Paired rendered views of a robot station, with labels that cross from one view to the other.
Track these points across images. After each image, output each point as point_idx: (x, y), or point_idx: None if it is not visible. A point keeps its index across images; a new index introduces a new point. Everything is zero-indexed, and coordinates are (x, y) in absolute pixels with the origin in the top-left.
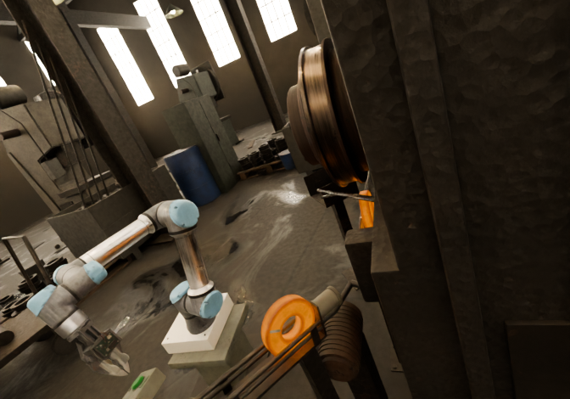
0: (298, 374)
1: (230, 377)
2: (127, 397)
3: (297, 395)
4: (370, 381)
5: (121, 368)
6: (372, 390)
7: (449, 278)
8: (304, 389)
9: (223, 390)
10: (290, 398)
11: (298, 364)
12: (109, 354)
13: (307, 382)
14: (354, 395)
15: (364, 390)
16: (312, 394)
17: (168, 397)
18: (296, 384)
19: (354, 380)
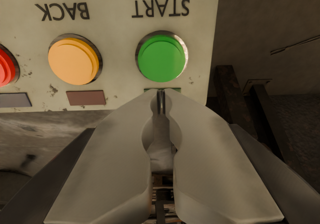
0: None
1: (165, 221)
2: (112, 48)
3: (248, 2)
4: (222, 116)
5: (165, 94)
6: (220, 106)
7: None
8: (254, 8)
9: (155, 212)
10: None
11: None
12: (195, 208)
13: (261, 11)
14: (222, 89)
15: (221, 101)
16: (245, 20)
17: None
18: None
19: (225, 107)
